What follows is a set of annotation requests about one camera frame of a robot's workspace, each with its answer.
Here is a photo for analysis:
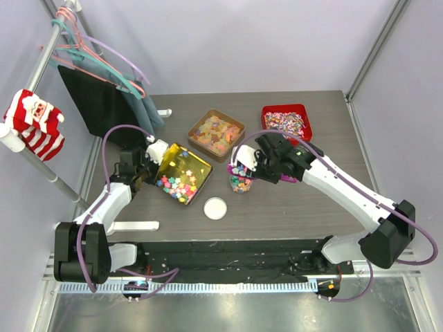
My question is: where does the santa red striped sock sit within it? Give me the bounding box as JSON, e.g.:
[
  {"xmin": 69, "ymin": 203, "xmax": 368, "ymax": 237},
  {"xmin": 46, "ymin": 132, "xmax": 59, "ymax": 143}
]
[{"xmin": 3, "ymin": 89, "xmax": 65, "ymax": 161}]

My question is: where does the clear plastic cup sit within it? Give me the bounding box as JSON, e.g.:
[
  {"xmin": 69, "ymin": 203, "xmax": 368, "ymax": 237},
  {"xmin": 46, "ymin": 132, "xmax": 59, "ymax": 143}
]
[{"xmin": 230, "ymin": 175, "xmax": 253, "ymax": 194}]

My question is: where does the white cable duct strip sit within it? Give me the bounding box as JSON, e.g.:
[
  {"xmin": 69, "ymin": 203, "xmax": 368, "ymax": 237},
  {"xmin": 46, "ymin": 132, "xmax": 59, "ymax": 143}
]
[{"xmin": 58, "ymin": 280, "xmax": 319, "ymax": 295}]

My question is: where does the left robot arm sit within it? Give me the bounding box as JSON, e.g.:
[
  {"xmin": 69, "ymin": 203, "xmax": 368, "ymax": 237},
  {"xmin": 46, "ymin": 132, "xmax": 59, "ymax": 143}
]
[{"xmin": 53, "ymin": 143, "xmax": 169, "ymax": 287}]

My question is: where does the brown gummy candy tin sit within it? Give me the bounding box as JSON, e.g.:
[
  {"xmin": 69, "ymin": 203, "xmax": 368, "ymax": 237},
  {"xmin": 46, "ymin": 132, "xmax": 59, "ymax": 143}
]
[{"xmin": 188, "ymin": 109, "xmax": 246, "ymax": 163}]

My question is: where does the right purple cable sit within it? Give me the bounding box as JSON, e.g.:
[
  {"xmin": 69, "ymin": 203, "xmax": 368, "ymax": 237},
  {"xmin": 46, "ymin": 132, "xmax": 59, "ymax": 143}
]
[{"xmin": 230, "ymin": 129, "xmax": 437, "ymax": 304}]

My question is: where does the purple hanger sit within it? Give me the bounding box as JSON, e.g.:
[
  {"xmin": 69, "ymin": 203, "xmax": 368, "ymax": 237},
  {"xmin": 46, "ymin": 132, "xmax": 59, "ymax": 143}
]
[{"xmin": 80, "ymin": 34, "xmax": 151, "ymax": 85}]

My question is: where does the metal clothes rack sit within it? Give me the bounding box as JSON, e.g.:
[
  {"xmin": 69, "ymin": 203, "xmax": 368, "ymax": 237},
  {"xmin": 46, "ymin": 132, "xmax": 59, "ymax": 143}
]
[{"xmin": 0, "ymin": 0, "xmax": 173, "ymax": 236}]

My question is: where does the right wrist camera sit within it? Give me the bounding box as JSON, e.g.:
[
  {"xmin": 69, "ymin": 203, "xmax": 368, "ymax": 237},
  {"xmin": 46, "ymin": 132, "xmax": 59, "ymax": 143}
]
[{"xmin": 229, "ymin": 145, "xmax": 258, "ymax": 172}]

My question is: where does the purple cable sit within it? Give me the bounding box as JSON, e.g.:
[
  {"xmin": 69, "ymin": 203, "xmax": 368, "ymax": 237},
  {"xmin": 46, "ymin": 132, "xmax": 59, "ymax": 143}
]
[
  {"xmin": 230, "ymin": 129, "xmax": 437, "ymax": 304},
  {"xmin": 75, "ymin": 124, "xmax": 179, "ymax": 300}
]

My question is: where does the star candy tin box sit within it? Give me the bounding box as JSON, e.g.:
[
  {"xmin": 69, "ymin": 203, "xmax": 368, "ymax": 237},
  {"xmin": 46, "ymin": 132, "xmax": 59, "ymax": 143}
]
[{"xmin": 154, "ymin": 143, "xmax": 213, "ymax": 206}]

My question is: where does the grey-blue cloth on hanger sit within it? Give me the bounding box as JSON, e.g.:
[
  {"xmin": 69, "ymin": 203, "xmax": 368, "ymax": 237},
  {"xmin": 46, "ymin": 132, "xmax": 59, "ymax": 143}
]
[{"xmin": 73, "ymin": 59, "xmax": 164, "ymax": 135}]

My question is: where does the pink hanger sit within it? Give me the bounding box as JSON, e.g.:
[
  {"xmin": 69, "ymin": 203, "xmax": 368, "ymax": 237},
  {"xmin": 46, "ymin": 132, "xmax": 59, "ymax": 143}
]
[{"xmin": 51, "ymin": 6, "xmax": 146, "ymax": 100}]

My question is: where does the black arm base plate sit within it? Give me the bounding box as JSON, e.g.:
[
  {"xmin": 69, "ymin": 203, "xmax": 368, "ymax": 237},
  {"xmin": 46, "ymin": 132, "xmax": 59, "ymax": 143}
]
[{"xmin": 127, "ymin": 239, "xmax": 354, "ymax": 284}]

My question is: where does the teal hanger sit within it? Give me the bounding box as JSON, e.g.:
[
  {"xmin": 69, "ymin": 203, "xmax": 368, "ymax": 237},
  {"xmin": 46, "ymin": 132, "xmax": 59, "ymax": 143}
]
[{"xmin": 51, "ymin": 19, "xmax": 146, "ymax": 100}]

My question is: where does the black cloth on hanger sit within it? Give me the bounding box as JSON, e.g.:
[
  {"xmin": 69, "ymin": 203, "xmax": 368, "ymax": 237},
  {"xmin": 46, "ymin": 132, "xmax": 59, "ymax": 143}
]
[{"xmin": 57, "ymin": 66, "xmax": 138, "ymax": 138}]

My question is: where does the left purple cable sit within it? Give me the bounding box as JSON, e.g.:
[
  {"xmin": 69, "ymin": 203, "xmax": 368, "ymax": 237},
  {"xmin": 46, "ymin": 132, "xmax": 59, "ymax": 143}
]
[{"xmin": 75, "ymin": 124, "xmax": 179, "ymax": 300}]

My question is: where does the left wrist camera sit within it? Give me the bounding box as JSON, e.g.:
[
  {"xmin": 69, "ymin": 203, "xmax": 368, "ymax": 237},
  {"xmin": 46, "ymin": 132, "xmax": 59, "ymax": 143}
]
[{"xmin": 145, "ymin": 135, "xmax": 170, "ymax": 165}]

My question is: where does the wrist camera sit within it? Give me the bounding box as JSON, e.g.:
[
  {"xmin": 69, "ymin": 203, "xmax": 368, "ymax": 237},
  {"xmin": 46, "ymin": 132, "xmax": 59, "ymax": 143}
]
[
  {"xmin": 229, "ymin": 145, "xmax": 258, "ymax": 172},
  {"xmin": 145, "ymin": 135, "xmax": 170, "ymax": 165}
]

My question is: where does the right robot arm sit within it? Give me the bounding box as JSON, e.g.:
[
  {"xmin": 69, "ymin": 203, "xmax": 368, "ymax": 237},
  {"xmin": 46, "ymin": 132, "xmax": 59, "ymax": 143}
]
[{"xmin": 254, "ymin": 133, "xmax": 415, "ymax": 273}]

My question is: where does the purple plastic scoop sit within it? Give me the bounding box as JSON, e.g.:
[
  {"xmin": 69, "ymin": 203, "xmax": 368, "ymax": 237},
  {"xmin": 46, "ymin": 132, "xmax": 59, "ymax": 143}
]
[{"xmin": 227, "ymin": 164, "xmax": 298, "ymax": 183}]

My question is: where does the red candy box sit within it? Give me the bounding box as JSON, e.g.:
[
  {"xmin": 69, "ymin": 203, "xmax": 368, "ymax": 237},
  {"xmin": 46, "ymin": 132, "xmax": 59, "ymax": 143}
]
[{"xmin": 261, "ymin": 104, "xmax": 313, "ymax": 142}]

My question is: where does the white round lid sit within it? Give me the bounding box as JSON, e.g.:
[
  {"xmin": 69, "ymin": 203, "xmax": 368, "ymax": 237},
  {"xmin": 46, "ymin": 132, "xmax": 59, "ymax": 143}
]
[{"xmin": 203, "ymin": 197, "xmax": 228, "ymax": 221}]

